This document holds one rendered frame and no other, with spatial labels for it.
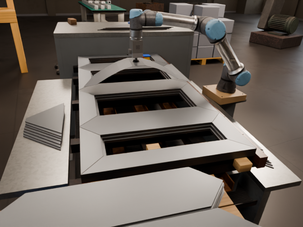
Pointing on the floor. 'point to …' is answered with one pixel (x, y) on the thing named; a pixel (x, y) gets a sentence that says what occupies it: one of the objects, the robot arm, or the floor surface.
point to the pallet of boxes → (210, 52)
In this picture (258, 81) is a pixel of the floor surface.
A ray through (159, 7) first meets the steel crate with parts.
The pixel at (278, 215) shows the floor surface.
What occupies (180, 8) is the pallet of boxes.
